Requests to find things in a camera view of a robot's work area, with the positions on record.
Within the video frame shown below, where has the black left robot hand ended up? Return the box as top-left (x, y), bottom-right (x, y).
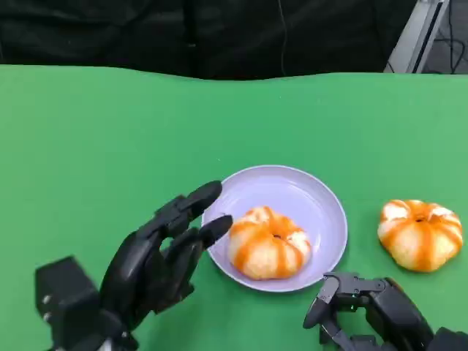
top-left (99, 180), bottom-right (234, 330)

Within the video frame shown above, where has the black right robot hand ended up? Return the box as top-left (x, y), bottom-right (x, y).
top-left (302, 271), bottom-right (436, 351)

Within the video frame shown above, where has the orange and white bread roll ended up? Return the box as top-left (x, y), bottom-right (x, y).
top-left (228, 205), bottom-right (312, 282)
top-left (377, 199), bottom-right (464, 273)

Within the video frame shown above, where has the green table cloth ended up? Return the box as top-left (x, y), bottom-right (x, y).
top-left (0, 64), bottom-right (468, 351)

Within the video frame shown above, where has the lilac plate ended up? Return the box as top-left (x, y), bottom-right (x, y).
top-left (201, 165), bottom-right (349, 293)

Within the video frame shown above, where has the black backdrop curtain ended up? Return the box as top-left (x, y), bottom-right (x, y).
top-left (0, 0), bottom-right (420, 80)

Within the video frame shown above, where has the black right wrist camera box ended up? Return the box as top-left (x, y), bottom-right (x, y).
top-left (432, 326), bottom-right (468, 351)

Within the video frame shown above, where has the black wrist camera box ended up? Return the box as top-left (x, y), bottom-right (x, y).
top-left (34, 256), bottom-right (140, 351)
top-left (432, 326), bottom-right (468, 351)

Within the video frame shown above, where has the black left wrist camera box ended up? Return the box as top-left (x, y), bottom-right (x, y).
top-left (34, 256), bottom-right (140, 351)

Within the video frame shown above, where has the black floor cable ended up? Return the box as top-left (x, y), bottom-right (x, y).
top-left (434, 0), bottom-right (468, 74)

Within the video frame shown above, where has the aluminium frame post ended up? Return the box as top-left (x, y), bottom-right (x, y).
top-left (383, 0), bottom-right (454, 74)

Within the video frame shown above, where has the thin black hanging cable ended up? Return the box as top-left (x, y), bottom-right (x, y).
top-left (277, 0), bottom-right (289, 76)

